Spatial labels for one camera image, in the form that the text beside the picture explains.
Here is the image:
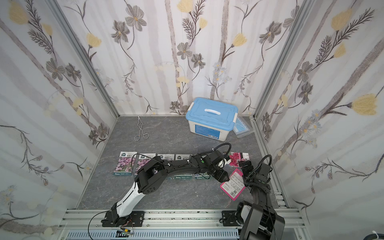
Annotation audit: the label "hollyhock pink flower packet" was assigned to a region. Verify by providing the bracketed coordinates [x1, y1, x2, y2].
[229, 152, 250, 168]

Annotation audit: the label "pink back seed packet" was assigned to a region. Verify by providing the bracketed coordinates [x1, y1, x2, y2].
[220, 169, 246, 201]

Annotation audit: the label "lavender seed packet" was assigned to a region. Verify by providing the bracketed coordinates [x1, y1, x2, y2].
[195, 173, 211, 180]
[174, 155, 193, 180]

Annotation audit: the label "white cosmos seed packet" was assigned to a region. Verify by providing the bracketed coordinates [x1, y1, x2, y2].
[135, 153, 156, 175]

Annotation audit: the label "purple flower seed packet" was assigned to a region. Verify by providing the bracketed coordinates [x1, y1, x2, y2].
[113, 152, 137, 176]

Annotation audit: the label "pink phlox seed packet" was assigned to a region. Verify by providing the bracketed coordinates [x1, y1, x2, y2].
[158, 154, 175, 161]

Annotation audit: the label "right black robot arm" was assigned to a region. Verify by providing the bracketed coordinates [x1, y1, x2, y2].
[239, 155, 285, 240]

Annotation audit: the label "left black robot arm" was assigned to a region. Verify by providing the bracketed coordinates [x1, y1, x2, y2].
[101, 143, 232, 227]

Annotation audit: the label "clear bag of masks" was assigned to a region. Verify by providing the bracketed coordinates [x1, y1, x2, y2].
[233, 116, 254, 138]

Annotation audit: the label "blue lid storage box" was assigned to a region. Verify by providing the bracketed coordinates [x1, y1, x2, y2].
[186, 98, 238, 142]

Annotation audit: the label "metal scissor tongs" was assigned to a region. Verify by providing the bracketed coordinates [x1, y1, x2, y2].
[134, 117, 150, 142]

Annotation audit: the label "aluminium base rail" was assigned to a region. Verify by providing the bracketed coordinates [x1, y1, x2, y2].
[58, 208, 310, 240]

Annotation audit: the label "white slotted cable duct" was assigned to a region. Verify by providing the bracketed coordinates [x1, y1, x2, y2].
[65, 229, 240, 240]

